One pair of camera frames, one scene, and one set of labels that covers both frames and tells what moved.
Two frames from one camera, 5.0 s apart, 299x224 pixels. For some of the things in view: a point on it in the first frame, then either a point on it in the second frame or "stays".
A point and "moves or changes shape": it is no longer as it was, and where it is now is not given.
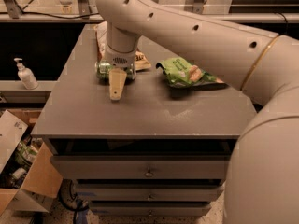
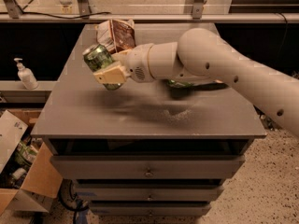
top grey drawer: x=188 y=167 stays
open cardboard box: x=26 y=167 stays
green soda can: x=103 y=68 moves or changes shape
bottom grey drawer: x=149 y=208 stays
